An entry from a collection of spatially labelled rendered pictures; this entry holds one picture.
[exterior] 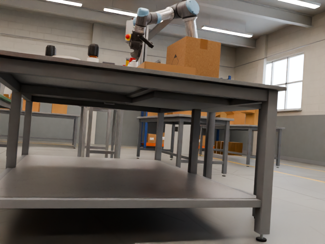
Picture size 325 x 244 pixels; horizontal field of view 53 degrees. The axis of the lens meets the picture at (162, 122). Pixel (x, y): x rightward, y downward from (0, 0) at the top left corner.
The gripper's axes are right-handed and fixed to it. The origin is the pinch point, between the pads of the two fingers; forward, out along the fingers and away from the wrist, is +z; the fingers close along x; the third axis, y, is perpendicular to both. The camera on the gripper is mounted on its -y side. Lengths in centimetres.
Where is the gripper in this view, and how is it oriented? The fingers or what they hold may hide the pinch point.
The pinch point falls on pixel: (137, 60)
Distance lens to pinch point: 234.5
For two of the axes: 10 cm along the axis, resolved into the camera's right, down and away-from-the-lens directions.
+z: -2.1, 8.7, 4.5
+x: 2.3, 4.9, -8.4
